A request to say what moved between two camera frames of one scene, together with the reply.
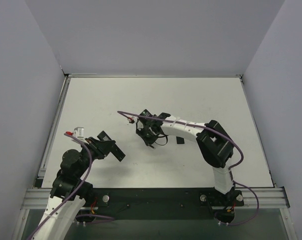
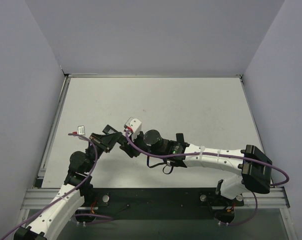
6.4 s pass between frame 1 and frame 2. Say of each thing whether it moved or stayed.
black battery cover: stayed
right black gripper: moved
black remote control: moved
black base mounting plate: stayed
